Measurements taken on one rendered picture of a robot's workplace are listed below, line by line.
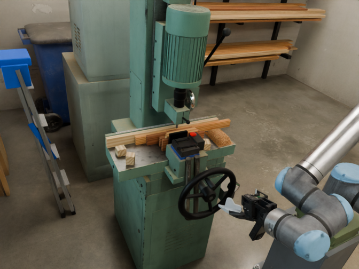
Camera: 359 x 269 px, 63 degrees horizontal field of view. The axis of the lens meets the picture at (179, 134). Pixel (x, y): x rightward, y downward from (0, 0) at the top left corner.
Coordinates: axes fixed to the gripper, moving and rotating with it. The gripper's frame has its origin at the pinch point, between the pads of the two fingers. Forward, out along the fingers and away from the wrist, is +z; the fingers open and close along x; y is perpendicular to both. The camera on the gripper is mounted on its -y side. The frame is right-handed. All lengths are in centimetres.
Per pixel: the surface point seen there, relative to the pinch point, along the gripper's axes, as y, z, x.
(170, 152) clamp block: 13.7, 29.8, 11.9
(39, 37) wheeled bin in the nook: 76, 200, 47
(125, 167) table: 10.4, 33.5, 31.5
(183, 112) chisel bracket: 29.0, 36.9, 0.5
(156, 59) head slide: 53, 47, 7
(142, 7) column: 76, 48, 11
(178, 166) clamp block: 9.8, 22.5, 12.0
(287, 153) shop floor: -52, 128, -163
